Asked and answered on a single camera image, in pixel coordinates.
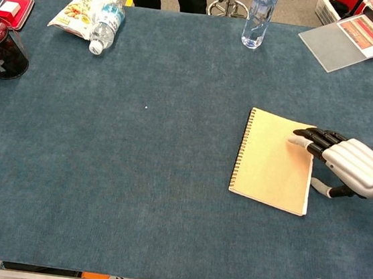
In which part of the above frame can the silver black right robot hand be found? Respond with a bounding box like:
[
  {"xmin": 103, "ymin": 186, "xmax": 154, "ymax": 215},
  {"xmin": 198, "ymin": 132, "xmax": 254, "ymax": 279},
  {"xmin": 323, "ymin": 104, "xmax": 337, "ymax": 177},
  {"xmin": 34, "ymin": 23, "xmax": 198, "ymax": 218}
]
[{"xmin": 281, "ymin": 123, "xmax": 373, "ymax": 204}]

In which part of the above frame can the kraft cover spiral notebook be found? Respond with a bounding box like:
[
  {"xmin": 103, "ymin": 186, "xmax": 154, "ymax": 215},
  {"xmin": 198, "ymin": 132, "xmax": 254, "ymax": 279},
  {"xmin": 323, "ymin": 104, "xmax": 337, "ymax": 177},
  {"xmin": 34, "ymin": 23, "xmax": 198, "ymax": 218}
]
[{"xmin": 225, "ymin": 105, "xmax": 320, "ymax": 217}]

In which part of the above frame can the grey frosted plastic sheet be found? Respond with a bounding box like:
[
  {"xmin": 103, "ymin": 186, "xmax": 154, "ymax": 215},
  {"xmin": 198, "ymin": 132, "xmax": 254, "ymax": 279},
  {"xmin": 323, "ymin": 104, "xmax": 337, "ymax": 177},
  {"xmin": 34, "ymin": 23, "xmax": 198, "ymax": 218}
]
[{"xmin": 294, "ymin": 17, "xmax": 373, "ymax": 78}]

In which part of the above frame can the orange printed paper card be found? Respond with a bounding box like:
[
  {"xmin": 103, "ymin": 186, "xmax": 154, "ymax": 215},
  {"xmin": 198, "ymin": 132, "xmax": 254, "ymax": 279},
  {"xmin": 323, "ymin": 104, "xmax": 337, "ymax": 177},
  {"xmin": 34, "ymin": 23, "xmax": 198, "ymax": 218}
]
[{"xmin": 335, "ymin": 11, "xmax": 373, "ymax": 52}]

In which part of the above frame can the white plastic basket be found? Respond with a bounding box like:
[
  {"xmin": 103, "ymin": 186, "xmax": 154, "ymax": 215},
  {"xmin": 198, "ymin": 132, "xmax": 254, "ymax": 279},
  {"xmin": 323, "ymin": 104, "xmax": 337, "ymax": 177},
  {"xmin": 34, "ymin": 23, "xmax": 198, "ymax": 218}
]
[{"xmin": 312, "ymin": 0, "xmax": 368, "ymax": 31}]

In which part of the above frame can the clear plastic water bottle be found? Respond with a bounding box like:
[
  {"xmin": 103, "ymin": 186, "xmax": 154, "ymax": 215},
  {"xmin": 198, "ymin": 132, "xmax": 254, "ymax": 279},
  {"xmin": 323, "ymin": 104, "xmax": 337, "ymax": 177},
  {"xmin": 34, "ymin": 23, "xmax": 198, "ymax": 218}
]
[{"xmin": 240, "ymin": 0, "xmax": 281, "ymax": 52}]

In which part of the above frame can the black chrome stool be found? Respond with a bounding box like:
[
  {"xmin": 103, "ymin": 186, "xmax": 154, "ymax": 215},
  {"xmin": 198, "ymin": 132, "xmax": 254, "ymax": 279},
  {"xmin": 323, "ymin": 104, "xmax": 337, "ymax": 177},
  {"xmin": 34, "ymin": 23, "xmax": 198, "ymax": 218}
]
[{"xmin": 206, "ymin": 0, "xmax": 256, "ymax": 20}]

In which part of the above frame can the white-capped clear water bottle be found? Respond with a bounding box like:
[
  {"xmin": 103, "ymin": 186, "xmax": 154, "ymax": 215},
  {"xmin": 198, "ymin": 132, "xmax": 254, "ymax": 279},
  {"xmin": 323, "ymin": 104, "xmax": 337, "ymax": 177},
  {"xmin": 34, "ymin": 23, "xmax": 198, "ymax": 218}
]
[{"xmin": 87, "ymin": 0, "xmax": 127, "ymax": 58}]

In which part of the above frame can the white yellow snack bag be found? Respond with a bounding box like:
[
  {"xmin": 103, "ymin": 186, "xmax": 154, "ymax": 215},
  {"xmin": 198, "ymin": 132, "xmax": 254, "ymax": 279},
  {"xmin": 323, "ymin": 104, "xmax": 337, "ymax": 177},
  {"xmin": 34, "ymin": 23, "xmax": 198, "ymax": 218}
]
[{"xmin": 46, "ymin": 0, "xmax": 121, "ymax": 43}]

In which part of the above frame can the black mesh cup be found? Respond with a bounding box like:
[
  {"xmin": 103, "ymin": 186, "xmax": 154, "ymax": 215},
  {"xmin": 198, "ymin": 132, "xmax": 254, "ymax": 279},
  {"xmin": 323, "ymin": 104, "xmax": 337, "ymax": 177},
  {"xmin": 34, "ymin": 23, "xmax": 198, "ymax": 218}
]
[{"xmin": 0, "ymin": 25, "xmax": 34, "ymax": 82}]

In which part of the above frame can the red tray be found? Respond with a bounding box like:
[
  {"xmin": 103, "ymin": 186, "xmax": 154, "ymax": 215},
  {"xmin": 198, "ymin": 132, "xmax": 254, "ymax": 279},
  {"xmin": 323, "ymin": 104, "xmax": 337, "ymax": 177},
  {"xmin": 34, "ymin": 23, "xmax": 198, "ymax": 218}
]
[{"xmin": 0, "ymin": 0, "xmax": 35, "ymax": 33}]

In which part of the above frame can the small white box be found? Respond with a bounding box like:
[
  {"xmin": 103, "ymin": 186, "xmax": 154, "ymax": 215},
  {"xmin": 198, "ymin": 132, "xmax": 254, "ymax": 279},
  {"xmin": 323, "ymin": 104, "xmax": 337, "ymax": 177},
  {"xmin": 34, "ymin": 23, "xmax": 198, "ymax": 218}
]
[{"xmin": 0, "ymin": 1, "xmax": 21, "ymax": 15}]

